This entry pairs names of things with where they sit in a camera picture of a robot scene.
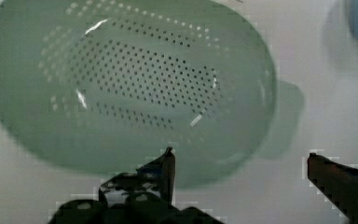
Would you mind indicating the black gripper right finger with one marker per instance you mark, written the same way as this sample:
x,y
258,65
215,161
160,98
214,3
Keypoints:
x,y
337,182

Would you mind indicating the green plastic strainer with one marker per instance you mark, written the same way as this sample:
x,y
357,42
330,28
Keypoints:
x,y
104,86

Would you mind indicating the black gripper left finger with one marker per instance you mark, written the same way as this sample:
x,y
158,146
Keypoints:
x,y
156,177

